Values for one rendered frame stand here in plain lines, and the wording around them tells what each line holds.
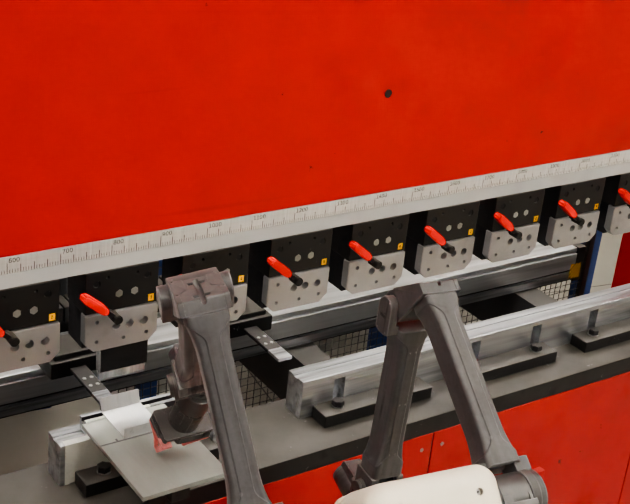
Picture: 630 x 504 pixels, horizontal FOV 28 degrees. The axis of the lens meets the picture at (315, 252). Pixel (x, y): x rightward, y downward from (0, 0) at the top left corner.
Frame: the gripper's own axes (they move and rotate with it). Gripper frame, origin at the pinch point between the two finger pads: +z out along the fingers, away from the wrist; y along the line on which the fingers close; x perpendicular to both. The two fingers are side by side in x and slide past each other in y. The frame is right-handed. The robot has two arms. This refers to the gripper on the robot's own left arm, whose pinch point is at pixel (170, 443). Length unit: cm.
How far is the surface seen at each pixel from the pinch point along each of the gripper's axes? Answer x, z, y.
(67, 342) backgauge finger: -37.2, 19.8, 2.6
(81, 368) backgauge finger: -30.1, 19.4, 2.2
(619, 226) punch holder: -23, -8, -132
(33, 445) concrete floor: -83, 163, -35
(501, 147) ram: -35, -31, -87
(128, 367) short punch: -19.6, 3.4, -0.1
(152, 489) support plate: 8.3, -1.1, 7.4
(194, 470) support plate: 6.5, -0.3, -2.2
